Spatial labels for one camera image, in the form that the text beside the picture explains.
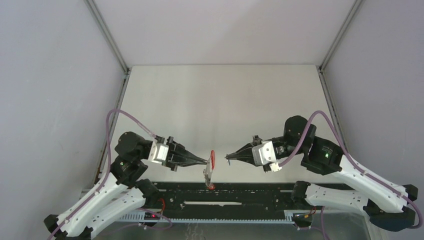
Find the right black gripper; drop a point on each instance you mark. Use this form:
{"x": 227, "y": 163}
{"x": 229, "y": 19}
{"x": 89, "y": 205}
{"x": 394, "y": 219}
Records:
{"x": 245, "y": 153}

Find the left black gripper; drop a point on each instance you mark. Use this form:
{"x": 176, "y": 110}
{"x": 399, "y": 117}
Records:
{"x": 179, "y": 155}

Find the red grey keyring holder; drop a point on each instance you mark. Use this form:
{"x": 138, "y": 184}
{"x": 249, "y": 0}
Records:
{"x": 208, "y": 171}

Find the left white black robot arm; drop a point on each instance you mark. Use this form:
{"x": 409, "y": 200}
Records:
{"x": 121, "y": 190}

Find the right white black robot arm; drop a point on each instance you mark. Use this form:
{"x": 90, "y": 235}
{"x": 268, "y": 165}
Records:
{"x": 387, "y": 205}

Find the left circuit board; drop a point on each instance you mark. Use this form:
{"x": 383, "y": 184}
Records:
{"x": 152, "y": 216}

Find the circuit board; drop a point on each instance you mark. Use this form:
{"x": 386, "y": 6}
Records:
{"x": 302, "y": 217}
{"x": 152, "y": 216}

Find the right circuit board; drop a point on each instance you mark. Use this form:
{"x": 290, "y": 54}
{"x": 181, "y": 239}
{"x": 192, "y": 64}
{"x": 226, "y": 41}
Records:
{"x": 302, "y": 217}

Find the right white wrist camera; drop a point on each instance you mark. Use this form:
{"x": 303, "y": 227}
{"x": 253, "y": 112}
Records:
{"x": 264, "y": 155}

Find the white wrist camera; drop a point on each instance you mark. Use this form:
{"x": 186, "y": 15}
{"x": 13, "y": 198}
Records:
{"x": 158, "y": 153}
{"x": 264, "y": 155}

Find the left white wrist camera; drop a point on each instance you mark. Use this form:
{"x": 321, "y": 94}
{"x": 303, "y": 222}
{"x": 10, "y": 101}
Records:
{"x": 158, "y": 153}

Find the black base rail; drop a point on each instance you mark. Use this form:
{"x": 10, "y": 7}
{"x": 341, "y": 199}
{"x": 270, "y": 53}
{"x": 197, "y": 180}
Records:
{"x": 228, "y": 201}

